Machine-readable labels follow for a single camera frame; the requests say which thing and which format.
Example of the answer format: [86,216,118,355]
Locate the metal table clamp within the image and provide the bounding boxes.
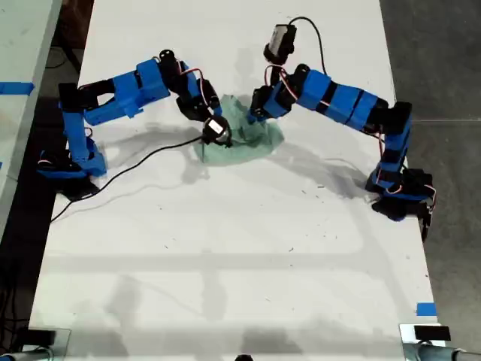
[0,327,72,361]
[398,322,481,361]

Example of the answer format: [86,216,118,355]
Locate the red and white servo wire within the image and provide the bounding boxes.
[264,64,298,99]
[179,67,214,111]

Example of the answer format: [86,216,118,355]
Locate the black camera stalk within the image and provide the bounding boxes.
[271,61,284,88]

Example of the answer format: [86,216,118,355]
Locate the black camera box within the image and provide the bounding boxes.
[201,115,231,147]
[263,23,298,63]

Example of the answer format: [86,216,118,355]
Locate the pale green T-shirt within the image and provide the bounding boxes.
[193,93,285,167]

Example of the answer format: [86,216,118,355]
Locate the white side table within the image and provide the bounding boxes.
[0,0,63,235]

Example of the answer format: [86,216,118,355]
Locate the black camera cable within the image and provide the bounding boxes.
[288,16,328,74]
[50,135,206,223]

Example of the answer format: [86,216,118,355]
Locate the small black box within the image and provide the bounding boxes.
[413,325,452,343]
[26,328,58,347]

